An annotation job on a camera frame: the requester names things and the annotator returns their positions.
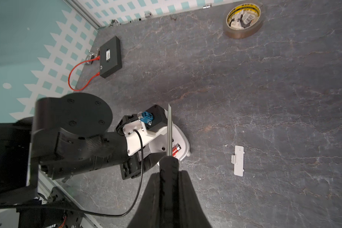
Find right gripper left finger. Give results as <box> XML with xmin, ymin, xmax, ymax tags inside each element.
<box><xmin>127</xmin><ymin>173</ymin><xmax>163</xmax><ymax>228</ymax></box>

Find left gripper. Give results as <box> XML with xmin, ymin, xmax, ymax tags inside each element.
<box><xmin>115</xmin><ymin>114</ymin><xmax>166</xmax><ymax>180</ymax></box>

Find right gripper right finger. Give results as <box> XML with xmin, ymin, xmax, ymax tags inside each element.
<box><xmin>178</xmin><ymin>171</ymin><xmax>211</xmax><ymax>228</ymax></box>

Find white battery cover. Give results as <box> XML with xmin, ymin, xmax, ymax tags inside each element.
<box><xmin>231</xmin><ymin>145</ymin><xmax>245</xmax><ymax>177</ymax></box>

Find white alarm clock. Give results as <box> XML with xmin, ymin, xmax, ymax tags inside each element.
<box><xmin>145</xmin><ymin>117</ymin><xmax>191</xmax><ymax>166</ymax></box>

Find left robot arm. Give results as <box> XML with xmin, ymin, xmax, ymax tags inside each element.
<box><xmin>0</xmin><ymin>93</ymin><xmax>167</xmax><ymax>228</ymax></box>

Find red battery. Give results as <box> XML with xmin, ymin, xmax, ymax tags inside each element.
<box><xmin>172</xmin><ymin>143</ymin><xmax>181</xmax><ymax>157</ymax></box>

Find black box device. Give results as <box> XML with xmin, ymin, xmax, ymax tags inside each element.
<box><xmin>100</xmin><ymin>36</ymin><xmax>122</xmax><ymax>78</ymax></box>

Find tape roll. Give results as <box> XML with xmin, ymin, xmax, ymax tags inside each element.
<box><xmin>223</xmin><ymin>1</ymin><xmax>266</xmax><ymax>40</ymax></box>

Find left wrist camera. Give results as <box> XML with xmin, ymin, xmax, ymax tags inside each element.
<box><xmin>120</xmin><ymin>105</ymin><xmax>168</xmax><ymax>156</ymax></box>

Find red cable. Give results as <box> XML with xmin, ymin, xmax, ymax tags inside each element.
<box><xmin>67</xmin><ymin>55</ymin><xmax>101</xmax><ymax>92</ymax></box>

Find metal clip bracket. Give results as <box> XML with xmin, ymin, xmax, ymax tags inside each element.
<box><xmin>85</xmin><ymin>48</ymin><xmax>100</xmax><ymax>65</ymax></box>

